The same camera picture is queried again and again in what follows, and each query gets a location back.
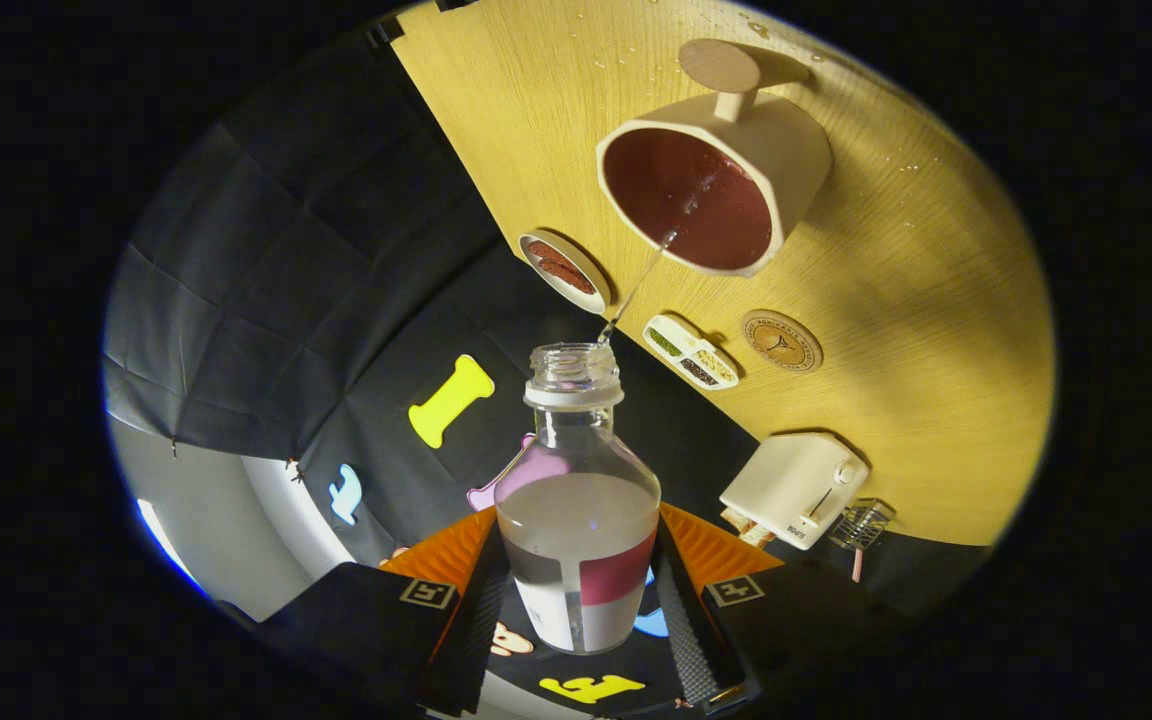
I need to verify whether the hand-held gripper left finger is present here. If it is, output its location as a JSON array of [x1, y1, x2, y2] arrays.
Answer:
[[256, 506, 513, 716]]

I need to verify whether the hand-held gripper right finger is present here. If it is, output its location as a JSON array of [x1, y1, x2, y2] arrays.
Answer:
[[646, 503, 915, 711]]

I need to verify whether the clear juice bottle red label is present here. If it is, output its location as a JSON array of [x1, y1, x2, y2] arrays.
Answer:
[[493, 342, 663, 656]]

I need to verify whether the round wooden coaster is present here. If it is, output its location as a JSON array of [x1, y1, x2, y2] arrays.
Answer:
[[742, 309, 824, 374]]

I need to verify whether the cream cup wooden handle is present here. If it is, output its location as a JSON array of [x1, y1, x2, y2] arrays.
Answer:
[[596, 38, 834, 278]]

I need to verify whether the cream toaster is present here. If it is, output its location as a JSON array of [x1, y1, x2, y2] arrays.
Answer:
[[719, 432, 870, 551]]

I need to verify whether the white divided seed dish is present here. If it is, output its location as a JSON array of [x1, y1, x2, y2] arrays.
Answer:
[[642, 315, 741, 391]]

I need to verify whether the round white plate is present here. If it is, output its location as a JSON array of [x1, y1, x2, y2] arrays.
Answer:
[[518, 231, 611, 316]]

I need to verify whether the wooden table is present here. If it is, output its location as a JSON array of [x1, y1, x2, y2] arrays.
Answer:
[[391, 0, 1057, 549]]

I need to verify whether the black backdrop cloth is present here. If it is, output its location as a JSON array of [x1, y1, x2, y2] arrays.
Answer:
[[104, 20, 987, 716]]

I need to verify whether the wire mesh holder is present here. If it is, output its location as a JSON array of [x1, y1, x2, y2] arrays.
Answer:
[[828, 498, 897, 551]]

